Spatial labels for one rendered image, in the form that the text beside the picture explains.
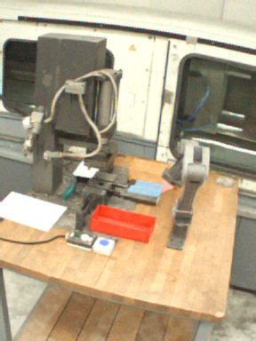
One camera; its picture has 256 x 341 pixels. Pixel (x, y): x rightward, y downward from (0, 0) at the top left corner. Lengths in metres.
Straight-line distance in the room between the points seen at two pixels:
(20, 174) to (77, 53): 1.42
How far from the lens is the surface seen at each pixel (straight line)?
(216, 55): 2.24
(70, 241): 1.69
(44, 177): 2.00
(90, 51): 1.72
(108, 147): 1.84
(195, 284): 1.59
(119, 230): 1.75
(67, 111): 1.82
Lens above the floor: 1.94
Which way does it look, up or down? 28 degrees down
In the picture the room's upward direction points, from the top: 6 degrees clockwise
